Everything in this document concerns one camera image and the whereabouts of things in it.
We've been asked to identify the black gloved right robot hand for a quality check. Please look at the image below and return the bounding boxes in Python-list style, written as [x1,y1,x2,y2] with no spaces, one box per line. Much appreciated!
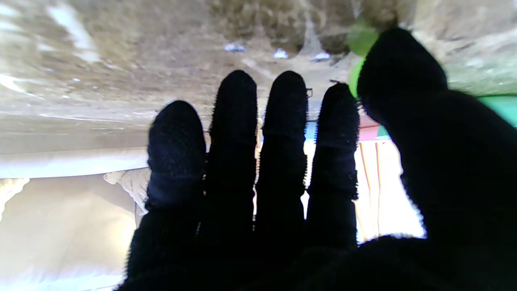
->
[115,26,517,291]

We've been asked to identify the round green candy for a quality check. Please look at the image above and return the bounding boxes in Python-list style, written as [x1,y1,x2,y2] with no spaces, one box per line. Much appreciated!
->
[347,57,367,99]

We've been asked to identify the wooden tripod floor lamp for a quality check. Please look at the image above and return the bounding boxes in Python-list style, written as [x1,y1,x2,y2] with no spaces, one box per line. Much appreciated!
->
[357,141,385,240]

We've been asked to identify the pink square plastic dish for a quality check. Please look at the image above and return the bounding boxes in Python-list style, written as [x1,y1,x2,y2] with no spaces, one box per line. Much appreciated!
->
[357,114,382,143]

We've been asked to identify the cream knitted cushion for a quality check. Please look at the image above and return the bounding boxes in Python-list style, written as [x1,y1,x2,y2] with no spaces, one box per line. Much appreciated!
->
[103,168,153,215]

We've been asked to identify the beige sofa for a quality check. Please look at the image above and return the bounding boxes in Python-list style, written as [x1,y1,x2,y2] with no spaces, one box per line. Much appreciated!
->
[0,148,210,291]

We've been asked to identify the green square plastic dish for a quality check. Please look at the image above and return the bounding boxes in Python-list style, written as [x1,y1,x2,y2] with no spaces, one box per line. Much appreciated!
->
[376,94,517,140]

